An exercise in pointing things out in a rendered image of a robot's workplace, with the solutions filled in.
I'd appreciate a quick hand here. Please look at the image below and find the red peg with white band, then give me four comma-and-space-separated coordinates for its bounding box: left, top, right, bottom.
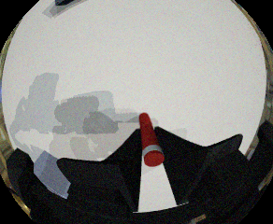
137, 112, 164, 167

